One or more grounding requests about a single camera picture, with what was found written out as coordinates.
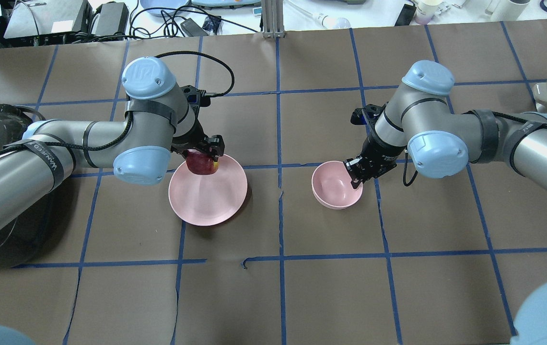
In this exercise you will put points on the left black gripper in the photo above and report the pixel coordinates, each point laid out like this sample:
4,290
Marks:
191,142

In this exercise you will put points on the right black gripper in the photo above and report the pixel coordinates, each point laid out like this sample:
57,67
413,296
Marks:
379,152

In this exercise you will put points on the red apple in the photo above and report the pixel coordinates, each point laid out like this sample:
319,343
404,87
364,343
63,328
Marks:
200,163

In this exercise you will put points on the pink bowl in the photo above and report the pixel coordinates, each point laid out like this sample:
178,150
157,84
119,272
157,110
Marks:
332,186

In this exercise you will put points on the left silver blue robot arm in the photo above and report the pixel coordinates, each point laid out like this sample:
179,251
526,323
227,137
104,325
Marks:
161,118

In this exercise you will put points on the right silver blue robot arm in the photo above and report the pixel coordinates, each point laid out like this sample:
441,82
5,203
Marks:
417,120

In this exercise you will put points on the pink plate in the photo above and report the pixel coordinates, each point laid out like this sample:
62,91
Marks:
206,200

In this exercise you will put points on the black power adapter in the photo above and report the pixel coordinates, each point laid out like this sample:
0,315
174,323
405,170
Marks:
191,29

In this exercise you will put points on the clear plastic bottle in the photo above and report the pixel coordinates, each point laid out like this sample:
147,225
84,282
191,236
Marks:
324,20

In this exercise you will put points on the grey electronics box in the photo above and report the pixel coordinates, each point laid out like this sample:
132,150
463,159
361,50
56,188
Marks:
110,18

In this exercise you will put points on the white paper cup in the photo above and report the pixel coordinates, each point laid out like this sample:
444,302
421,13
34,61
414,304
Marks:
427,11

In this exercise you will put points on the dark grey rice cooker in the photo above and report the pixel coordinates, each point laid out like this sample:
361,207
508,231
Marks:
25,222

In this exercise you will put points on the aluminium frame post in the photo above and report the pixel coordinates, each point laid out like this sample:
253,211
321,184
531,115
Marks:
272,19

